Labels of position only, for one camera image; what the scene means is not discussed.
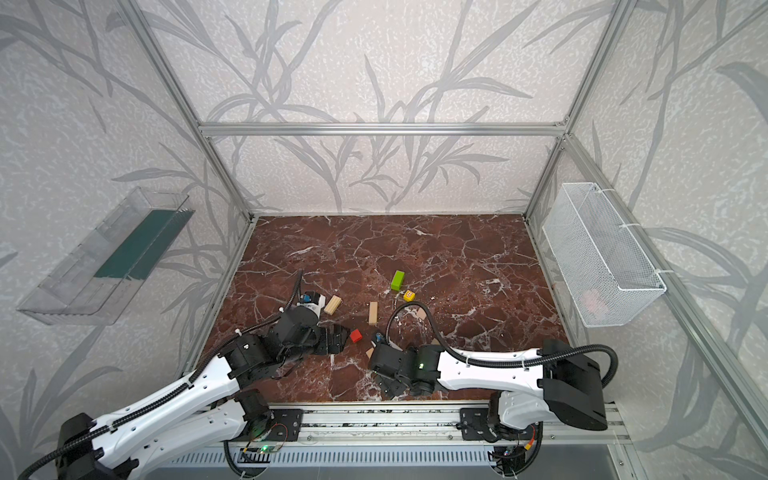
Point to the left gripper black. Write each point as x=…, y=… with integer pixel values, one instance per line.
x=330, y=339

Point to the green long block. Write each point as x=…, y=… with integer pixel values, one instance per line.
x=397, y=281

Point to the aluminium frame crossbar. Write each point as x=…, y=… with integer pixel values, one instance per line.
x=220, y=129

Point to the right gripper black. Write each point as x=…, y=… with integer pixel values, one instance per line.
x=381, y=365

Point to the natural wood block top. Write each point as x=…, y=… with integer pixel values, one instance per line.
x=373, y=313

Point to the white wire wall basket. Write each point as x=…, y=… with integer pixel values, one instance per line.
x=609, y=277

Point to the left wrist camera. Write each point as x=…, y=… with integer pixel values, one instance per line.
x=313, y=300

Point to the red cube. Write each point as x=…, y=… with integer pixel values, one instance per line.
x=355, y=336

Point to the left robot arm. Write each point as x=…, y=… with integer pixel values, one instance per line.
x=213, y=403

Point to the clear plastic wall bin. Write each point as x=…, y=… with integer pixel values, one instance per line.
x=95, y=283

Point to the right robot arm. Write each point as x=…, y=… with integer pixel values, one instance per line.
x=553, y=382

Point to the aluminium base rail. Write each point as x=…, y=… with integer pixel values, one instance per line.
x=421, y=423

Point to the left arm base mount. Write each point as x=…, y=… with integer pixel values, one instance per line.
x=279, y=425

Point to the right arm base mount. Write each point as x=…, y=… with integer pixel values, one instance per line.
x=478, y=424

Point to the grooved natural wood block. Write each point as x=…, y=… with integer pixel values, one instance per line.
x=332, y=305

